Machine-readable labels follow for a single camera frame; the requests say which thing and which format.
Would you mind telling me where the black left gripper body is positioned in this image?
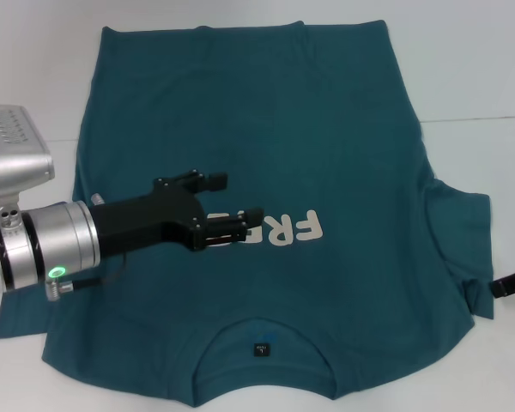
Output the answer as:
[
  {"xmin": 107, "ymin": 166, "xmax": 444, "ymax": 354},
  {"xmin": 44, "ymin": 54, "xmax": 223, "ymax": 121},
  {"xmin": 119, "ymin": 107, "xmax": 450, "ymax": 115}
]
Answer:
[{"xmin": 88, "ymin": 176, "xmax": 208, "ymax": 258}]

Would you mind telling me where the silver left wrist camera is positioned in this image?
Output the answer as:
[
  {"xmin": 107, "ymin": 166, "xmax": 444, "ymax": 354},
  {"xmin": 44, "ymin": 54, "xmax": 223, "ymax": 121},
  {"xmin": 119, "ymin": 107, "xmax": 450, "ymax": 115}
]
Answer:
[{"xmin": 0, "ymin": 104, "xmax": 57, "ymax": 235}]

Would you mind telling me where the teal T-shirt white print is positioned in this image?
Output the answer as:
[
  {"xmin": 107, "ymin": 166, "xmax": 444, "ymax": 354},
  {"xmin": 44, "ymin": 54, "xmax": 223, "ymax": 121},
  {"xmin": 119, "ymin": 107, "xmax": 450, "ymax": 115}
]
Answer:
[{"xmin": 0, "ymin": 19, "xmax": 497, "ymax": 409}]

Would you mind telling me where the black cable silver plug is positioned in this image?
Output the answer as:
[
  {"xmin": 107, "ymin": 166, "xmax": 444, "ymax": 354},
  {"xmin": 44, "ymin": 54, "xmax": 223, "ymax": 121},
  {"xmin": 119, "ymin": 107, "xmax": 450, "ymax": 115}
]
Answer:
[{"xmin": 45, "ymin": 251, "xmax": 129, "ymax": 302}]

